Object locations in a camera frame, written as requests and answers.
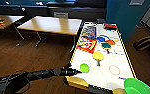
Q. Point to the small green bowl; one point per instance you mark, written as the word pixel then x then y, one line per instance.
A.
pixel 85 68

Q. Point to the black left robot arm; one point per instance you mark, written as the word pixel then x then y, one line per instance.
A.
pixel 24 78

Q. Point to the yellow wooden gaming table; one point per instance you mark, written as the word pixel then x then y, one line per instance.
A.
pixel 101 78

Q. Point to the yellow paddle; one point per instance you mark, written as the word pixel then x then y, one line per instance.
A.
pixel 98 56

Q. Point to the teal paddle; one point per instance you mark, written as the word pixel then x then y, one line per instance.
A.
pixel 106 46

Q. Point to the blue printed game box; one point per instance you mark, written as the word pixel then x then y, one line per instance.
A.
pixel 89 31

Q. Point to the blue flat item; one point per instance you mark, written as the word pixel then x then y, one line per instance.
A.
pixel 102 38

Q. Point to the orange paddle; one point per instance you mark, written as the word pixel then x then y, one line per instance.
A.
pixel 111 42

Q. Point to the long white-top table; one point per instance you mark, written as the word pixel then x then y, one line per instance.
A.
pixel 52 25

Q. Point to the small black box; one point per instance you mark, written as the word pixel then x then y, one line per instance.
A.
pixel 101 21

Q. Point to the red black flat item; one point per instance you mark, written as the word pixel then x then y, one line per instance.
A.
pixel 110 26

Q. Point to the grey rectangular panel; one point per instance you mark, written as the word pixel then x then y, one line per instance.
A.
pixel 61 14

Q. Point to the dark bench sofa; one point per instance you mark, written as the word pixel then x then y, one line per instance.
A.
pixel 41 8

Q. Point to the dark striped round bag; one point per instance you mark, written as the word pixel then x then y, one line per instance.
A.
pixel 143 42

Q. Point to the yellow framed wall sign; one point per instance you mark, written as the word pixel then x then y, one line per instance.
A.
pixel 136 2

